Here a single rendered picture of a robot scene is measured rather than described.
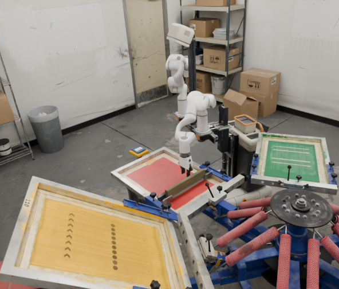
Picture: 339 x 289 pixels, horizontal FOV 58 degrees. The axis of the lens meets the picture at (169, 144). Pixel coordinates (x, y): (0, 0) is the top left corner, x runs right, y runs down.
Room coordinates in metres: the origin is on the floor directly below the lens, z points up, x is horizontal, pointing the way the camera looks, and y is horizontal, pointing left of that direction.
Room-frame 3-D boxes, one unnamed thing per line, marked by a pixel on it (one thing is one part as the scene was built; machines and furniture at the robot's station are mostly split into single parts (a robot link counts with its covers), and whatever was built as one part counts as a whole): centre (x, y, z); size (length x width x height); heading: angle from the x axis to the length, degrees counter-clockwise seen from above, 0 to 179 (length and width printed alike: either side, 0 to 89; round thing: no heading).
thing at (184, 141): (1.90, -0.12, 1.35); 0.15 x 0.10 x 0.11; 162
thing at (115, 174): (2.02, 0.03, 0.97); 0.79 x 0.58 x 0.04; 39
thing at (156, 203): (1.66, 0.09, 0.98); 0.30 x 0.05 x 0.07; 39
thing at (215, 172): (2.01, -0.34, 0.98); 0.30 x 0.05 x 0.07; 39
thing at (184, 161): (1.87, -0.10, 1.22); 0.10 x 0.07 x 0.11; 39
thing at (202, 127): (2.50, -0.32, 1.21); 0.16 x 0.13 x 0.15; 110
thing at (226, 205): (1.59, -0.33, 1.02); 0.17 x 0.06 x 0.05; 39
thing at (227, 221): (1.69, -0.25, 0.89); 1.24 x 0.06 x 0.06; 39
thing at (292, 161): (2.06, -0.96, 1.05); 1.08 x 0.61 x 0.23; 159
